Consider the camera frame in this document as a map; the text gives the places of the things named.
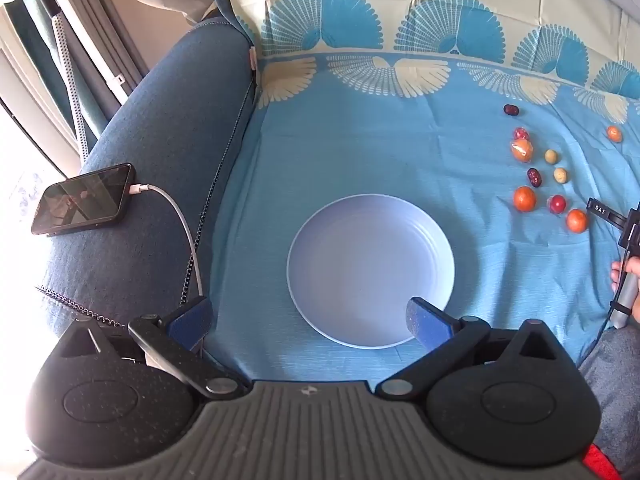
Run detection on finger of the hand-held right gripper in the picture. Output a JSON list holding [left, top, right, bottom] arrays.
[[587, 197, 629, 234]]

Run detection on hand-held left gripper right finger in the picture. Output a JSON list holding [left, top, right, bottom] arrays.
[[374, 297, 559, 402]]

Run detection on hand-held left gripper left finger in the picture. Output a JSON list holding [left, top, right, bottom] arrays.
[[52, 296, 251, 402]]

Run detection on pale blue round plate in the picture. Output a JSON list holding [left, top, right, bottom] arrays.
[[287, 193, 456, 350]]

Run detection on plastic-wrapped orange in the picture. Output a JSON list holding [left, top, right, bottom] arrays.
[[509, 139, 535, 163]]

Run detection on person's right hand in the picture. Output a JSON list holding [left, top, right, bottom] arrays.
[[610, 256, 640, 292]]

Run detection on grey trousers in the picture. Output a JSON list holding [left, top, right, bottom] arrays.
[[576, 326, 640, 438]]

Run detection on black smartphone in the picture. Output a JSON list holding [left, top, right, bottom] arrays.
[[31, 162, 137, 237]]

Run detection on blue fan-print cloth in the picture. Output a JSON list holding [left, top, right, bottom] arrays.
[[200, 0, 640, 392]]

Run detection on red cloth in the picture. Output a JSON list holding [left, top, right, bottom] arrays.
[[581, 442, 622, 480]]

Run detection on teal curtain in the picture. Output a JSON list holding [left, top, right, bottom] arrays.
[[14, 0, 107, 137]]

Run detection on white charging cable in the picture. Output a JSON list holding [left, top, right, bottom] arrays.
[[128, 183, 204, 311]]

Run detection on white perforated strap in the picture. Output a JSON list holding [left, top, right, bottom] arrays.
[[51, 14, 89, 157]]

